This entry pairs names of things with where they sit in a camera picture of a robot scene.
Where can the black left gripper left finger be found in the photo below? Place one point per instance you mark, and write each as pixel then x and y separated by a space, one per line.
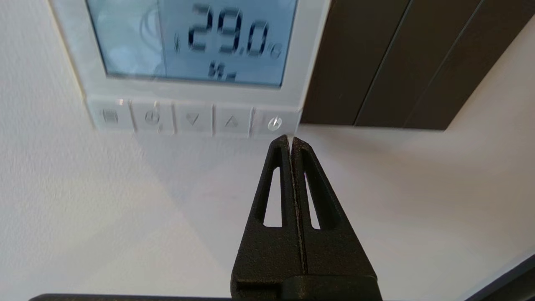
pixel 267 255

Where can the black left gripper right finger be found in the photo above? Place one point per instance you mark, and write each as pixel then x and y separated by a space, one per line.
pixel 334 255

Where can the white wall thermostat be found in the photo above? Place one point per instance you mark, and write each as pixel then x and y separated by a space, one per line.
pixel 125 92

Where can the dark grey wall switch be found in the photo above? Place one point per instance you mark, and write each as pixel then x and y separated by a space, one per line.
pixel 376 62

